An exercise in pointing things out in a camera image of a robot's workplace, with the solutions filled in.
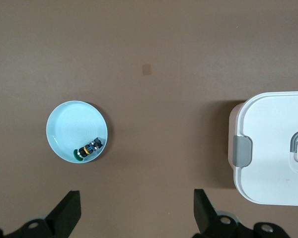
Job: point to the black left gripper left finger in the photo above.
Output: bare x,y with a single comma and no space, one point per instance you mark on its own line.
63,218

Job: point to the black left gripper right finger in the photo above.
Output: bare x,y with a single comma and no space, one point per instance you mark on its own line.
206,218

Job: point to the grey box latch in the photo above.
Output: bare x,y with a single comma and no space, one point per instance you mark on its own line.
242,151

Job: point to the light blue round plate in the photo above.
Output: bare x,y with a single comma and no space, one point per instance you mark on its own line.
72,129

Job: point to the white container lid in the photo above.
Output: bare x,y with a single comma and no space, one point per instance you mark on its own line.
268,138

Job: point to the green and black switch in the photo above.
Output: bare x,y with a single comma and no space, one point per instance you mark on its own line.
85,150

